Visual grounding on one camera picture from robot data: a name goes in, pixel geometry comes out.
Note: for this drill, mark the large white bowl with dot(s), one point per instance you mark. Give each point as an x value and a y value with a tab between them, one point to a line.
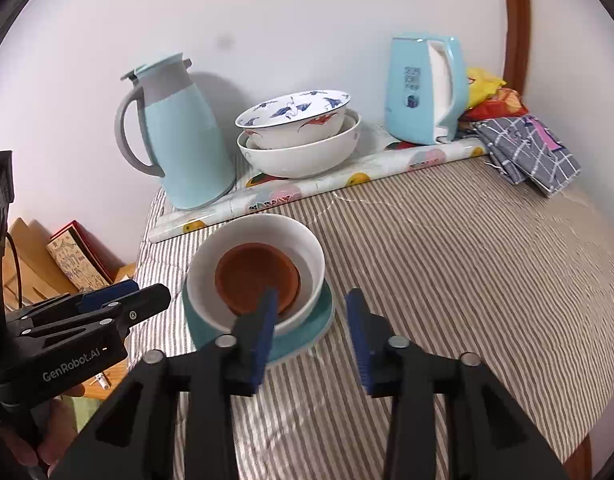
297	160

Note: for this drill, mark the light blue electric kettle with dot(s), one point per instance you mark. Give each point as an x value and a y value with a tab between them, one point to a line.
412	120

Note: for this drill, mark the crane-patterned porcelain bowl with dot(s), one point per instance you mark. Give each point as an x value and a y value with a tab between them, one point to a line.
292	130

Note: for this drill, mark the brown wooden frame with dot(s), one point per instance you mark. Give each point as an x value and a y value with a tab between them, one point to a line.
517	20

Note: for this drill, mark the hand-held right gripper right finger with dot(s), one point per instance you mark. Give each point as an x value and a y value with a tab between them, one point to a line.
358	340

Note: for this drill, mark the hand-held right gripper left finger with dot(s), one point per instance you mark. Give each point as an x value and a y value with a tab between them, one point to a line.
267	340

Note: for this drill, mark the rolled printed plastic sheet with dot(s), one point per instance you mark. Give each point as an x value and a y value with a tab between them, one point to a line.
267	200

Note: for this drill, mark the red-edged printed box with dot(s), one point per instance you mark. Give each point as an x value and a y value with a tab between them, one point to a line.
72	260

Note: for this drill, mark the grey checked cloth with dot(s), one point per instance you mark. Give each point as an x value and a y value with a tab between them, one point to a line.
532	155

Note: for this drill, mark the light blue plate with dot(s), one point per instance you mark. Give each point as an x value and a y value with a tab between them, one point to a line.
307	335

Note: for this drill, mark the yellow snack packet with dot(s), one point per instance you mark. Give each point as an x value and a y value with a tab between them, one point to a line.
484	85

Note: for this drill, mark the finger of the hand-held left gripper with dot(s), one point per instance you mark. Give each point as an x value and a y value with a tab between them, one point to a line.
112	291
147	300

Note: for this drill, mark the small brown bowl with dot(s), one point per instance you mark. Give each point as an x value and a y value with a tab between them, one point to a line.
252	275

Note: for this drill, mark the striped tablecloth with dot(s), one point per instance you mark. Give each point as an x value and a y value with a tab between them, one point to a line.
462	260

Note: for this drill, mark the shallow white bowl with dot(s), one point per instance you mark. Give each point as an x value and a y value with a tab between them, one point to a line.
351	122

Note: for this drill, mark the person's left hand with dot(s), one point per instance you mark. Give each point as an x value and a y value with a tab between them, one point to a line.
57	435

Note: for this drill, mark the light blue thermos jug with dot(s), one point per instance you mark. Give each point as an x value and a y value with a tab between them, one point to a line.
187	150

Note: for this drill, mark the red snack packet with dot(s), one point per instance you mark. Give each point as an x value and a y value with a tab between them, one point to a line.
507	102

